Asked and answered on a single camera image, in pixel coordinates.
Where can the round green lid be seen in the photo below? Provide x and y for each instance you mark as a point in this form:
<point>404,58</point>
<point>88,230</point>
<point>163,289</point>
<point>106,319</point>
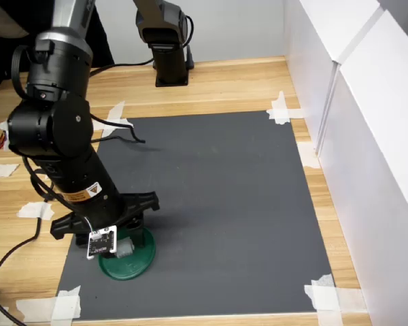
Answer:
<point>136,265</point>

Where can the small white tape piece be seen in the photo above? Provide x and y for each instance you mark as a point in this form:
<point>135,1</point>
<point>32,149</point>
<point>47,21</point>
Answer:
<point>30,210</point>
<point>3,169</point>

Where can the white tape cross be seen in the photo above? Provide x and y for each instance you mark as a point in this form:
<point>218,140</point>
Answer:
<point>280,113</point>
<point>326,299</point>
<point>66,304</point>
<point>117,110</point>

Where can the dark grey mat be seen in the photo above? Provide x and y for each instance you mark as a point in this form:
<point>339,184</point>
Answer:
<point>224,203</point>

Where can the black chair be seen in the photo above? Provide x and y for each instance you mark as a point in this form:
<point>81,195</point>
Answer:
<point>102,40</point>

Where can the white tape strip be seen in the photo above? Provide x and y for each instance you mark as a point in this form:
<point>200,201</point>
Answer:
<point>309,156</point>

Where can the white partition panel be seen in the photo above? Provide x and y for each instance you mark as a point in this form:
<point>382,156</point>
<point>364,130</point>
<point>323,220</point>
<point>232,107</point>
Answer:
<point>377,169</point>
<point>306,68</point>

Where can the camera box with circuit board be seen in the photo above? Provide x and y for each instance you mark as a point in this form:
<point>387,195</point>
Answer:
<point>102,242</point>

